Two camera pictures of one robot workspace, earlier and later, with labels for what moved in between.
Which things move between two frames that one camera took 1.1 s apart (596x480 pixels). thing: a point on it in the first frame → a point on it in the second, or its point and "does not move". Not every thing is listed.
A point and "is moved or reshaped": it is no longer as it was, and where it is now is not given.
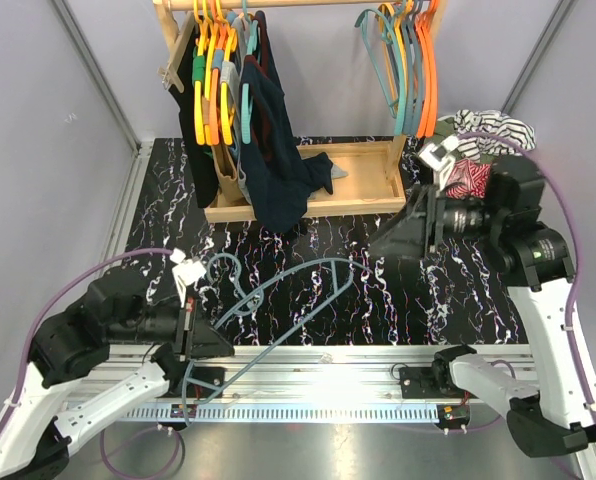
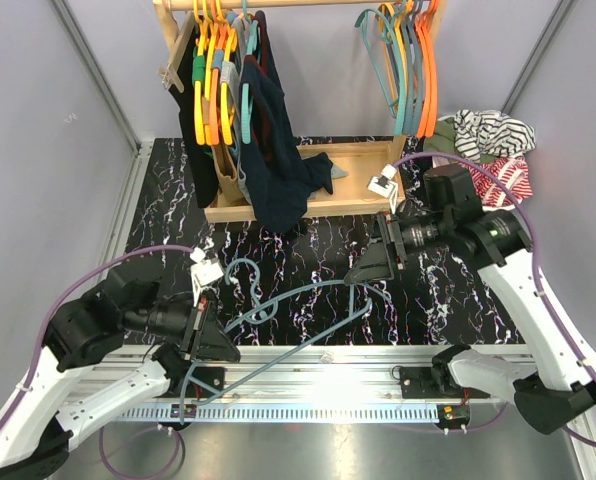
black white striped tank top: x=493 y=123 does not move
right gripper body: x=436 y=223 → x=394 y=238
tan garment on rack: x=229 y=193 does not move
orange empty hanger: x=426 y=28 does not move
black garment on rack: x=201 y=160 does not move
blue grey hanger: x=241 y=309 → x=353 y=311
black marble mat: x=324 y=284 does not move
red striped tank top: x=467 y=179 is moved or reshaped
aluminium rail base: x=305 y=384 does not move
